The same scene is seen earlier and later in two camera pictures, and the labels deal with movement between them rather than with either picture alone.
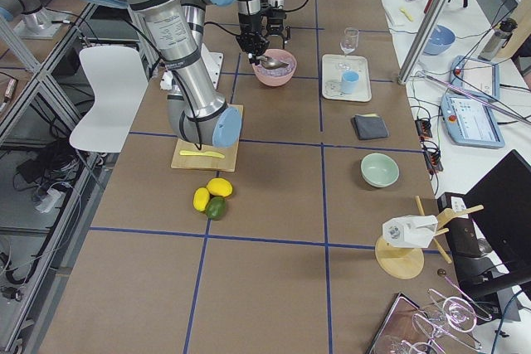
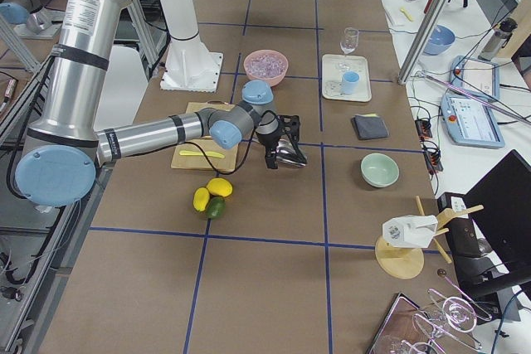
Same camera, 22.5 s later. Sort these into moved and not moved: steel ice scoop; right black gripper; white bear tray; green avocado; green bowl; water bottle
Moved: steel ice scoop; right black gripper
Not moved: white bear tray; water bottle; green bowl; green avocado
